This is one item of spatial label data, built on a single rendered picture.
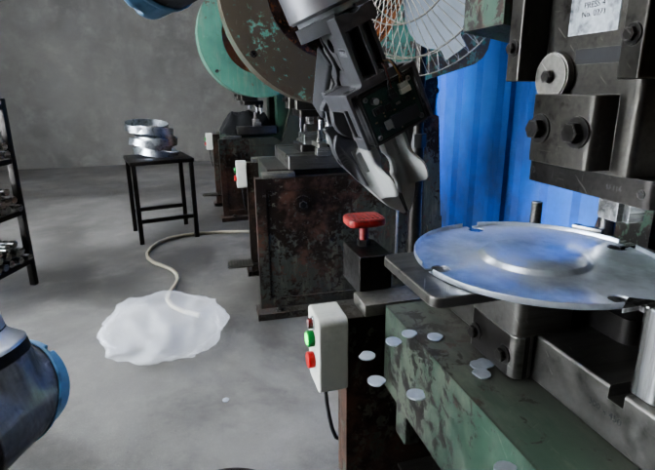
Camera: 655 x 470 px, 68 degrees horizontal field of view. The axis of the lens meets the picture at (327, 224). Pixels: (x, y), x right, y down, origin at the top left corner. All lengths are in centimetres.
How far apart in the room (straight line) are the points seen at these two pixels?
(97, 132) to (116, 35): 126
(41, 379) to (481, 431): 52
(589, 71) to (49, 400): 74
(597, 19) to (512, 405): 43
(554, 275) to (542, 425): 16
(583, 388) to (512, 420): 8
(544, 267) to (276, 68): 139
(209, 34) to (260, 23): 172
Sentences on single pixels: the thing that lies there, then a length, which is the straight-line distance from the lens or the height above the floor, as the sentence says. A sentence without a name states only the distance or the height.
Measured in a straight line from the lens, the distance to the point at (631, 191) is 61.
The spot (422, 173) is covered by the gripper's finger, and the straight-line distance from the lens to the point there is 49.
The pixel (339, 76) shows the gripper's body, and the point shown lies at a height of 99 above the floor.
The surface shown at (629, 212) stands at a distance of 69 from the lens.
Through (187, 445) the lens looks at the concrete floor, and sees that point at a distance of 158.
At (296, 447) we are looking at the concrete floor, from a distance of 152.
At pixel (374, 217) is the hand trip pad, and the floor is 76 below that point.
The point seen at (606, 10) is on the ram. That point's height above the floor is 106.
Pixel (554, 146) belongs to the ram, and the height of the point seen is 92.
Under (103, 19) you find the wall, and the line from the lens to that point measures 718.
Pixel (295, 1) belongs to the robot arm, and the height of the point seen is 105.
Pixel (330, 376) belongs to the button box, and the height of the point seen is 53.
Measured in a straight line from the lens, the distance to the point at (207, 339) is 191.
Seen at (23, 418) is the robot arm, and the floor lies 62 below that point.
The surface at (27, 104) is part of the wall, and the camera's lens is 734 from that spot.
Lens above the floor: 99
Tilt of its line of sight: 16 degrees down
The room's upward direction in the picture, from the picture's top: 1 degrees counter-clockwise
